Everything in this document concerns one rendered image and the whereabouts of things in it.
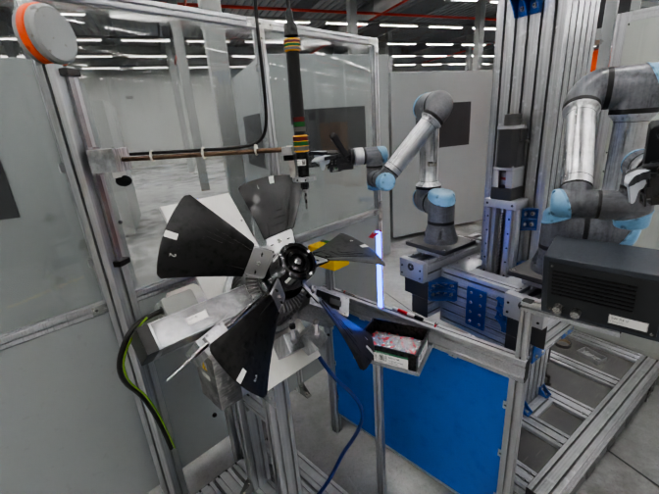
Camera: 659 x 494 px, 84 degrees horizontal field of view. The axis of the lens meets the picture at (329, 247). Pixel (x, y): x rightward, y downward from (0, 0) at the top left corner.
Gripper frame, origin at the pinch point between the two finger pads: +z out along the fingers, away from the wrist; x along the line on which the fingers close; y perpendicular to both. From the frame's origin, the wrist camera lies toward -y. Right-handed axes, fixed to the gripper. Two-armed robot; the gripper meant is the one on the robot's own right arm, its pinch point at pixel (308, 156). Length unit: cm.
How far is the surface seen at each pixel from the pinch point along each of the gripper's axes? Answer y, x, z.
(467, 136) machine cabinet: 61, 309, -254
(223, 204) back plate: 9.0, -26.9, 35.9
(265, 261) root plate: 14, -65, 22
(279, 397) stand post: 68, -66, 24
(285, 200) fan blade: 3.3, -46.4, 13.6
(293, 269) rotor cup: 15, -70, 14
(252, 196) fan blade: 2.5, -41.3, 24.2
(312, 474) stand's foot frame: 131, -57, 15
